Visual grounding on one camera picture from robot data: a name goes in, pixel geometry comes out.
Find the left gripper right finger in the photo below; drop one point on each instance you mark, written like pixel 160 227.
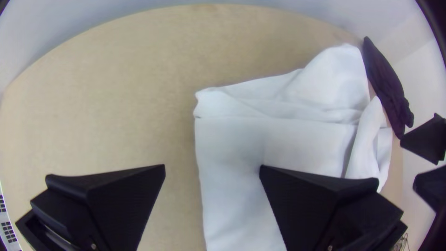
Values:
pixel 313 212

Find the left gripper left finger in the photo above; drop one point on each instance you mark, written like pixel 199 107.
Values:
pixel 104 209

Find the white laundry basket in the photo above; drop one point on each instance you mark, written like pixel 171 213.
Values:
pixel 7 230

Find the dark t-shirt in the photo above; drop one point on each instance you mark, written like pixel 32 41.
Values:
pixel 386 90

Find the white t-shirt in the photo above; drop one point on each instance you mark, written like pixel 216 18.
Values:
pixel 278 139

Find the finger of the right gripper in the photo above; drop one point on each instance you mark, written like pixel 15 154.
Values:
pixel 433 188
pixel 428 139

